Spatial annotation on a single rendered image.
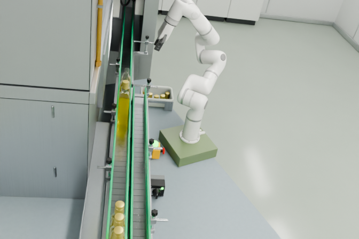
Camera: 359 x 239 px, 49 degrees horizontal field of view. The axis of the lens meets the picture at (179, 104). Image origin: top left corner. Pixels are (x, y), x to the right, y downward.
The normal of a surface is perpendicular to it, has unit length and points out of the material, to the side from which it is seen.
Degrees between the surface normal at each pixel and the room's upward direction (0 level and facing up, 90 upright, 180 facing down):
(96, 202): 0
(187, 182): 0
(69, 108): 90
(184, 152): 2
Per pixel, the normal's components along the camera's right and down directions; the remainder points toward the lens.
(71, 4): 0.08, 0.58
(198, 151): 0.16, -0.80
